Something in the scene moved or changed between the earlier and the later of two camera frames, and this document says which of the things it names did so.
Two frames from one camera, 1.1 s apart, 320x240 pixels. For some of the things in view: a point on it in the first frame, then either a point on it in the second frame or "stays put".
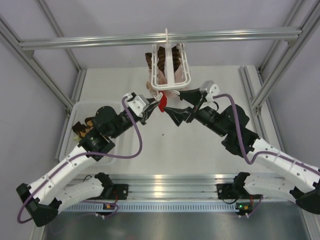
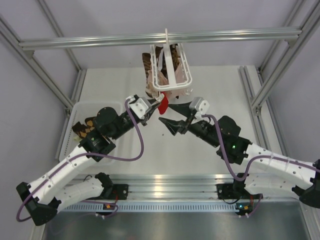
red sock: [163, 102] stays put
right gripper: [178, 115] to [175, 126]
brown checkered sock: [81, 129] stays put
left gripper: [147, 114] stays put
